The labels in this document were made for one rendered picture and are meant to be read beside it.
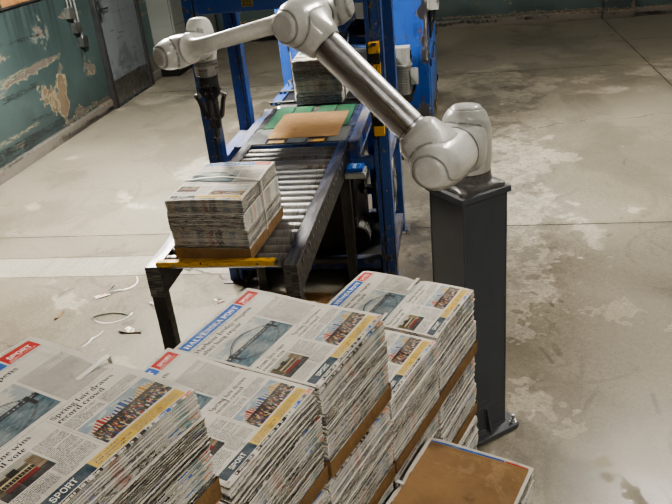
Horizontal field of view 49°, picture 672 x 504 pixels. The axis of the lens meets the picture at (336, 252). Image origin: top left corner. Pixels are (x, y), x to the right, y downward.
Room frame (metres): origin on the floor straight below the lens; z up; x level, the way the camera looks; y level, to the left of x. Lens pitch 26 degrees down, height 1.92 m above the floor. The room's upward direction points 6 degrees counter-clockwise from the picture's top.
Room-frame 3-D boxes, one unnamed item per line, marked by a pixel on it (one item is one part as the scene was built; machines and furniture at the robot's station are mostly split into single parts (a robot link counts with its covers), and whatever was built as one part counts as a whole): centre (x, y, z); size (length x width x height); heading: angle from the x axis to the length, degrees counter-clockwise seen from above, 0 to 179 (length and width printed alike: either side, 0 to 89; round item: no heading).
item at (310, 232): (2.87, 0.03, 0.74); 1.34 x 0.05 x 0.12; 169
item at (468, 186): (2.29, -0.45, 1.03); 0.22 x 0.18 x 0.06; 27
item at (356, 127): (3.92, 0.08, 0.75); 0.70 x 0.65 x 0.10; 169
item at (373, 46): (3.48, -0.28, 1.05); 0.05 x 0.05 x 0.45; 79
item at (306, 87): (4.48, -0.03, 0.93); 0.38 x 0.30 x 0.26; 169
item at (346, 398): (1.37, 0.14, 0.95); 0.38 x 0.29 x 0.23; 58
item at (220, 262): (2.27, 0.42, 0.81); 0.43 x 0.03 x 0.02; 79
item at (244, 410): (1.13, 0.30, 1.06); 0.37 x 0.28 x 0.01; 59
